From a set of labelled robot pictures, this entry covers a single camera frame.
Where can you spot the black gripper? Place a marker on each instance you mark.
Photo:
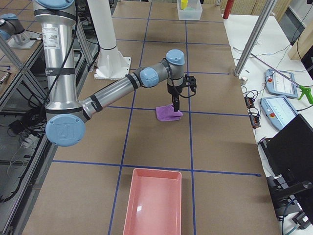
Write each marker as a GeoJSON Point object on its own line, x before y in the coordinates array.
{"type": "Point", "coordinates": [175, 90]}

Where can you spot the purple cloth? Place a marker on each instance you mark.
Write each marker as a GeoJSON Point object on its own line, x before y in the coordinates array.
{"type": "Point", "coordinates": [167, 113]}

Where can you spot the yellow plastic cup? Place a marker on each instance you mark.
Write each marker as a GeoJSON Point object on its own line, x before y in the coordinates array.
{"type": "Point", "coordinates": [184, 4]}

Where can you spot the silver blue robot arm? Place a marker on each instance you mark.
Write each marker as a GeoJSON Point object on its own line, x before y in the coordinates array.
{"type": "Point", "coordinates": [66, 115]}

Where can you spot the clear plastic box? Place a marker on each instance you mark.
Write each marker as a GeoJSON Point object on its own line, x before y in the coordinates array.
{"type": "Point", "coordinates": [192, 12]}

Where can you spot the small metal cylinder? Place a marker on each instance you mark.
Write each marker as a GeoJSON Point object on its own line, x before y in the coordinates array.
{"type": "Point", "coordinates": [243, 80]}

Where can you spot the small orange circuit board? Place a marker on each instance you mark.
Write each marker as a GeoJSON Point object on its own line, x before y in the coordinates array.
{"type": "Point", "coordinates": [249, 102]}

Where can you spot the far blue teach pendant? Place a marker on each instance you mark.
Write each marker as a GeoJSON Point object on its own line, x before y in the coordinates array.
{"type": "Point", "coordinates": [276, 84]}

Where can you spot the blue teach pendant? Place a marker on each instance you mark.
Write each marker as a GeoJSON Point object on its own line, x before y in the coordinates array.
{"type": "Point", "coordinates": [276, 84]}
{"type": "Point", "coordinates": [279, 110]}

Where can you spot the near blue teach pendant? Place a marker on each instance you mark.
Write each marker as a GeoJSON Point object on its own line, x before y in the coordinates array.
{"type": "Point", "coordinates": [279, 110]}

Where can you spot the pink plastic bin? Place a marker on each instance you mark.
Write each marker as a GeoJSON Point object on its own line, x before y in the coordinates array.
{"type": "Point", "coordinates": [154, 205]}

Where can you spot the red fire extinguisher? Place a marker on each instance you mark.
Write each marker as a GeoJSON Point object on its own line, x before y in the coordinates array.
{"type": "Point", "coordinates": [228, 9]}

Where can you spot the black monitor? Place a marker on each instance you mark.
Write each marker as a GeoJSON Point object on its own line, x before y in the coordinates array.
{"type": "Point", "coordinates": [290, 154]}

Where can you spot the background blue robot joint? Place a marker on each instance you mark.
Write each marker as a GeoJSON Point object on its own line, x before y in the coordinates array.
{"type": "Point", "coordinates": [12, 31]}

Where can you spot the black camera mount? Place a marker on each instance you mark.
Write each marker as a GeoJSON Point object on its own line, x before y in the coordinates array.
{"type": "Point", "coordinates": [190, 81]}

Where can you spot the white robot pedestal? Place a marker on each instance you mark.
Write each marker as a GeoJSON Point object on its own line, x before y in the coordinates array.
{"type": "Point", "coordinates": [111, 64]}

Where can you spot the aluminium frame post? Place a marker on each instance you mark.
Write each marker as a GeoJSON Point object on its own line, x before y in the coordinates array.
{"type": "Point", "coordinates": [259, 25]}

